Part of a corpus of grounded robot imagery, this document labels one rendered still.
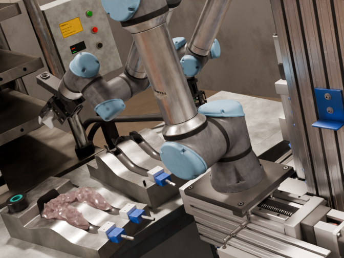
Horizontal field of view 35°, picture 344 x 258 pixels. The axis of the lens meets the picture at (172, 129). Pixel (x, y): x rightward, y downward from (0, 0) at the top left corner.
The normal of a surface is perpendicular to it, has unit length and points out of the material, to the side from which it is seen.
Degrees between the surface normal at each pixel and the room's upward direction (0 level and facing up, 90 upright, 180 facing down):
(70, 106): 92
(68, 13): 90
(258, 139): 0
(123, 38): 90
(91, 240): 0
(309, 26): 90
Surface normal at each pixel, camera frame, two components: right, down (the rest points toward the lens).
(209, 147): 0.70, 0.00
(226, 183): -0.52, 0.18
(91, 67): 0.44, -0.45
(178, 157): -0.59, 0.57
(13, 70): 0.57, 0.18
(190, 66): -0.33, 0.46
